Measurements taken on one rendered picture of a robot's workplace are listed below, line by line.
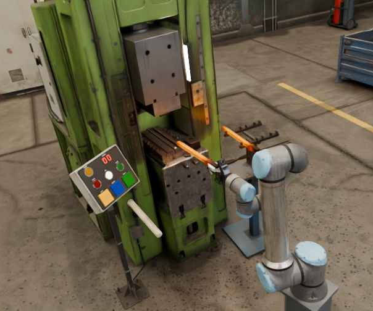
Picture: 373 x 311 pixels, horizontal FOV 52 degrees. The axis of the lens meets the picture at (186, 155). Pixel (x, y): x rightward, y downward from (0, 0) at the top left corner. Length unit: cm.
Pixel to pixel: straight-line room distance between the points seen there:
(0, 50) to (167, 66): 549
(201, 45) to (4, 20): 528
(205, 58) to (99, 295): 192
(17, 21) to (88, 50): 524
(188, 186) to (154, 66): 91
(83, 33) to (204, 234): 178
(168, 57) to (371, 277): 209
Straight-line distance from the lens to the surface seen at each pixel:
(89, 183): 224
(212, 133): 299
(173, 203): 278
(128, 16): 244
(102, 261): 338
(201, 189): 286
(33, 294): 337
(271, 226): 178
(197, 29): 269
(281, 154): 163
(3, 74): 777
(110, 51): 242
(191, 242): 311
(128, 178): 237
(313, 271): 201
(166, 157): 264
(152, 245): 318
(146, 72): 238
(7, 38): 762
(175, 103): 254
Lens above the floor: 227
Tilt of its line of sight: 30 degrees down
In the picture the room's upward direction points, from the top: 8 degrees counter-clockwise
